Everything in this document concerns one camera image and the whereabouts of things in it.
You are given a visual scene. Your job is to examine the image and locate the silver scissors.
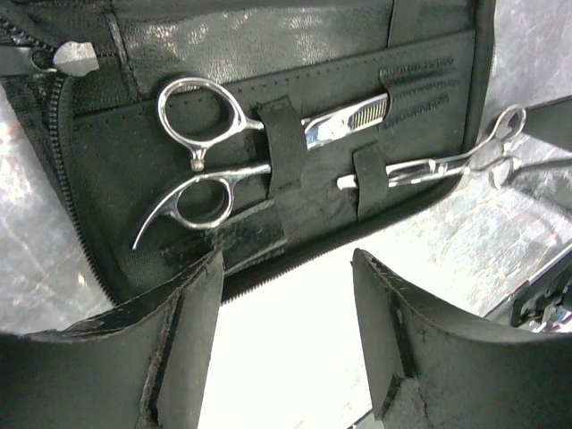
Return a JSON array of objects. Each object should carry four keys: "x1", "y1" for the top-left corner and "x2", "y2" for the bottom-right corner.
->
[
  {"x1": 130, "y1": 76, "x2": 394, "y2": 251},
  {"x1": 336, "y1": 105, "x2": 526, "y2": 190}
]

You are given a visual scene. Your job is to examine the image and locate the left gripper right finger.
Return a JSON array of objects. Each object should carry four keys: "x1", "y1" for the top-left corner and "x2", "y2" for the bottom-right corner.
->
[{"x1": 351, "y1": 249, "x2": 571, "y2": 428}]

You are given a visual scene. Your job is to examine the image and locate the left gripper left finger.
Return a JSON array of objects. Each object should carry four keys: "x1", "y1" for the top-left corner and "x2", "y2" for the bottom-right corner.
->
[{"x1": 1, "y1": 252, "x2": 224, "y2": 428}]

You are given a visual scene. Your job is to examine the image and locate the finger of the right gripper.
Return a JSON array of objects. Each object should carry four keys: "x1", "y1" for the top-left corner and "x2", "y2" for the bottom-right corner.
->
[{"x1": 491, "y1": 93, "x2": 572, "y2": 180}]

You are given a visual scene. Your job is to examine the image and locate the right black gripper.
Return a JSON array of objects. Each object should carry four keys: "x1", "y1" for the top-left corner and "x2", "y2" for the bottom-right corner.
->
[{"x1": 486, "y1": 254, "x2": 571, "y2": 332}]

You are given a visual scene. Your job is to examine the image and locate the black zip tool case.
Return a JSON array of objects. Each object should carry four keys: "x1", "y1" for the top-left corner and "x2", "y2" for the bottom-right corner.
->
[{"x1": 1, "y1": 1, "x2": 496, "y2": 304}]

